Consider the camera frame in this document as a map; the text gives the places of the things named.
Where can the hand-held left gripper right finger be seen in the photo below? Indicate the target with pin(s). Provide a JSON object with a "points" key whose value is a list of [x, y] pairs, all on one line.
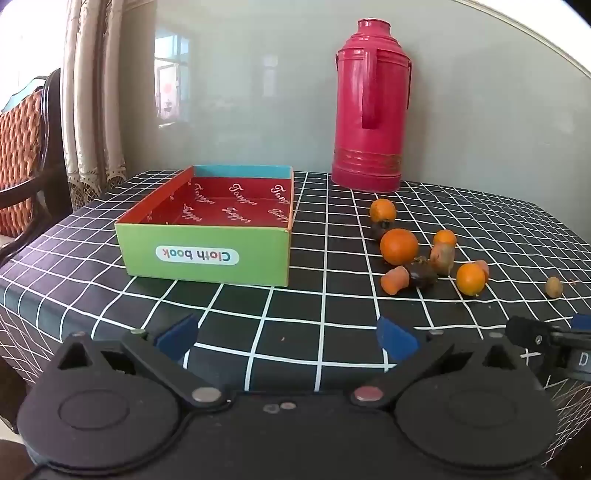
{"points": [[395, 337]]}

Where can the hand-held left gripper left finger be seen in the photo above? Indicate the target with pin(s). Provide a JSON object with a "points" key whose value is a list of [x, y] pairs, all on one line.
{"points": [[178, 334]]}

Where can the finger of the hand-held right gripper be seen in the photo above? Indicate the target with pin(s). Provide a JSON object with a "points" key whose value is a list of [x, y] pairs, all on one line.
{"points": [[528, 333]]}

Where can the small orange tangerine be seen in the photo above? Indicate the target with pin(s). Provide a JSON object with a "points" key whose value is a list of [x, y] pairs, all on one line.
{"points": [[383, 210], [445, 237], [471, 279]]}

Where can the green and red cardboard box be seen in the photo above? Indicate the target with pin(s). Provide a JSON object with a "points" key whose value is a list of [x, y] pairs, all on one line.
{"points": [[203, 240]]}

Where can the small olive brown fruit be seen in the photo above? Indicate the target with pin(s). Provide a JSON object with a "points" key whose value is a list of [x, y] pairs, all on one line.
{"points": [[553, 286]]}

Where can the reddish orange fruit piece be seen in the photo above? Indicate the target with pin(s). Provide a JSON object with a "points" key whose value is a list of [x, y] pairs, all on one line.
{"points": [[395, 280], [483, 267]]}

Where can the dark shrivelled fruit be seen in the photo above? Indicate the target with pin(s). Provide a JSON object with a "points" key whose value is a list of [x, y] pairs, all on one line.
{"points": [[379, 229], [424, 276]]}

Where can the black white grid tablecloth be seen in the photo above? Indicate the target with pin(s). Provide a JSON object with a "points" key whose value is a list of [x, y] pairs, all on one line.
{"points": [[323, 304]]}

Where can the large orange tangerine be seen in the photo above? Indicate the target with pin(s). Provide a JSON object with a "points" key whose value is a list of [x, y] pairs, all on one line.
{"points": [[399, 247]]}

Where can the dark wooden chair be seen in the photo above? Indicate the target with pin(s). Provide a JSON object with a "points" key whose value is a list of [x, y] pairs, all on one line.
{"points": [[53, 152]]}

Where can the red thermos flask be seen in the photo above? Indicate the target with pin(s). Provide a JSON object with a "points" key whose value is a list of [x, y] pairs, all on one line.
{"points": [[369, 106]]}

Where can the beige lace curtain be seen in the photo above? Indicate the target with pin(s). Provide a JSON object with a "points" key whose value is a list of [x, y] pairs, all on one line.
{"points": [[92, 115]]}

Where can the orange patterned chair cushion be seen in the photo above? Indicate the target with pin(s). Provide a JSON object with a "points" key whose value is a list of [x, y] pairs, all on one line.
{"points": [[21, 157]]}

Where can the teal cloth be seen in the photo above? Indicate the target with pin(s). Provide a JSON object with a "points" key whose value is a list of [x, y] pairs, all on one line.
{"points": [[18, 94]]}

